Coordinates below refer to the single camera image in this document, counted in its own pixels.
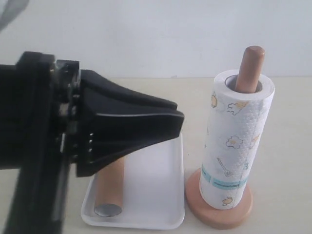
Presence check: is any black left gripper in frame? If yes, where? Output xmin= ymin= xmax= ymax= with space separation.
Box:
xmin=0 ymin=52 xmax=80 ymax=234

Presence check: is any brown cardboard tube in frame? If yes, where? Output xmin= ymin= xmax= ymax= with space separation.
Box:
xmin=94 ymin=158 xmax=124 ymax=217

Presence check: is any printed white paper towel roll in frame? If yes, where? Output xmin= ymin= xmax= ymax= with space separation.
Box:
xmin=199 ymin=70 xmax=275 ymax=210

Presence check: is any wooden paper towel holder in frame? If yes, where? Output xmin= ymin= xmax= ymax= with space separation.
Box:
xmin=186 ymin=46 xmax=265 ymax=230

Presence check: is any white rectangular plastic tray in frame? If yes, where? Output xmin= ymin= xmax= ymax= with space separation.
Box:
xmin=80 ymin=136 xmax=185 ymax=230

